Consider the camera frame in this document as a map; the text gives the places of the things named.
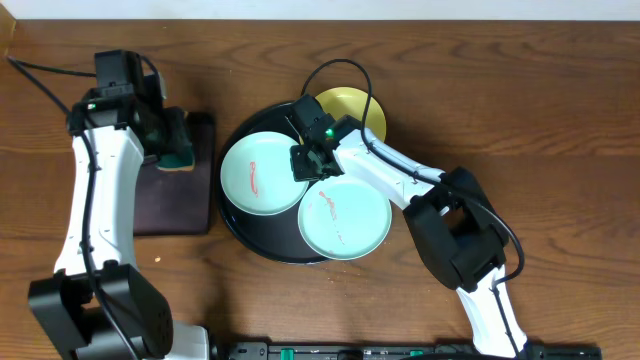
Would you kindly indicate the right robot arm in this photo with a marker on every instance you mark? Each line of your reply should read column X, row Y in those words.
column 459, row 237

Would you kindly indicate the green yellow sponge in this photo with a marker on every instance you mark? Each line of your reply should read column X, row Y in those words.
column 177, row 162

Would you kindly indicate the round black tray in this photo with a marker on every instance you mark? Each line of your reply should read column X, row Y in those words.
column 276, row 237

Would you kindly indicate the dark rectangular tray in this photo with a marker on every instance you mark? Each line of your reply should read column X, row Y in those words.
column 179, row 202

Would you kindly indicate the yellow plate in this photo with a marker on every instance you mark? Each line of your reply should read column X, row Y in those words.
column 341, row 101

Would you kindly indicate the mint plate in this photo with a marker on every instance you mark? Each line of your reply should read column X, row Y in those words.
column 256, row 174
column 343, row 218

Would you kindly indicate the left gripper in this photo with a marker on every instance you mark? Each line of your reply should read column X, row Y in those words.
column 182, row 138

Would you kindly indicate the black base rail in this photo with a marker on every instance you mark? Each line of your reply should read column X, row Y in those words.
column 264, row 351

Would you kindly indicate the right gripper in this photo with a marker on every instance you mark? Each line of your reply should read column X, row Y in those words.
column 297, row 154

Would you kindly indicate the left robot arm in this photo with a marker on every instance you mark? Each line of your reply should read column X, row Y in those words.
column 97, row 304

